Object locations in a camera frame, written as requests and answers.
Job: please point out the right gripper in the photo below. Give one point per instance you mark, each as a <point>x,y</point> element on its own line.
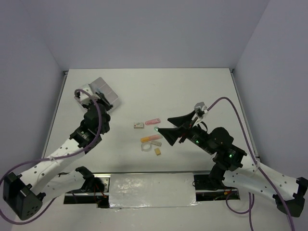
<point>185,126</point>

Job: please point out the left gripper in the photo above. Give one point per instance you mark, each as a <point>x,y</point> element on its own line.
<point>103,101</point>

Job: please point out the pink correction tape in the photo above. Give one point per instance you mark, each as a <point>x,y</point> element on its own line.
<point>152,121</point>

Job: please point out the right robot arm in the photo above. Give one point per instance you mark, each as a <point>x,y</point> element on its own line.
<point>235,168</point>

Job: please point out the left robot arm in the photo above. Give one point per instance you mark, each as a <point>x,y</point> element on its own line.
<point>25,193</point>

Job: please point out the grey white eraser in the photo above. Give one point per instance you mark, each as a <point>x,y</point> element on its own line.
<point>156,143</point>

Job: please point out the small yellow eraser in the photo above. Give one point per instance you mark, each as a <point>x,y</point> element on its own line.
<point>157,151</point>

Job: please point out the orange pink highlighter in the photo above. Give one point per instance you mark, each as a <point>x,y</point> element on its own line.
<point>151,138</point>

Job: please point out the white organizer right box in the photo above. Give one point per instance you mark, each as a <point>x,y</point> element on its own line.
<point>99,85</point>

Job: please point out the clear tape roll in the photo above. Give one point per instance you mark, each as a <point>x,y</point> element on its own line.
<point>146,146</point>

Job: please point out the white eraser box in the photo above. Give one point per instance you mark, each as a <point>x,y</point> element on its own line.
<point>139,125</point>

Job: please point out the silver foil panel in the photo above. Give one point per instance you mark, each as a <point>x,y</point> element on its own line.
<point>151,190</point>

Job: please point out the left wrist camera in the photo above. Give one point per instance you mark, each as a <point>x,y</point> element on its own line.
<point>83,99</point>

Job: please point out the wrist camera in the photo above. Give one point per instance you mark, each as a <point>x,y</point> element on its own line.
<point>201,112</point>
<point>83,99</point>

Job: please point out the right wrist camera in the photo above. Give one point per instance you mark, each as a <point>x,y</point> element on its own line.
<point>201,112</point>

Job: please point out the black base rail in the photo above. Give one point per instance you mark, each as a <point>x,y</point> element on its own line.
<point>204,191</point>

